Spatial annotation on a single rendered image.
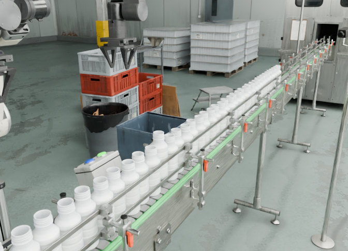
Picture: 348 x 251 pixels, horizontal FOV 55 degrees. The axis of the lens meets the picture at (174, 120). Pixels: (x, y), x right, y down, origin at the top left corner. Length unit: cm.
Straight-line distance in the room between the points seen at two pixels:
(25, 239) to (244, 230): 209
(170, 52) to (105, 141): 554
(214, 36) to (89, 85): 459
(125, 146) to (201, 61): 624
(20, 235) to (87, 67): 307
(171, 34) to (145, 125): 640
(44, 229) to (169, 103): 417
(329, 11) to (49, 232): 530
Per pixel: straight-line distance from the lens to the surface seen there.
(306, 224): 286
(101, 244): 95
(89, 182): 110
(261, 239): 262
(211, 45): 789
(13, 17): 74
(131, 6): 105
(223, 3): 1197
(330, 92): 584
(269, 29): 1156
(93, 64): 366
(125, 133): 188
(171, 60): 851
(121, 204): 97
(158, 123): 211
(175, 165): 118
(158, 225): 113
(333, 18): 572
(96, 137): 322
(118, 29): 109
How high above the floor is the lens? 159
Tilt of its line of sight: 19 degrees down
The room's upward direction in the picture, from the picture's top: straight up
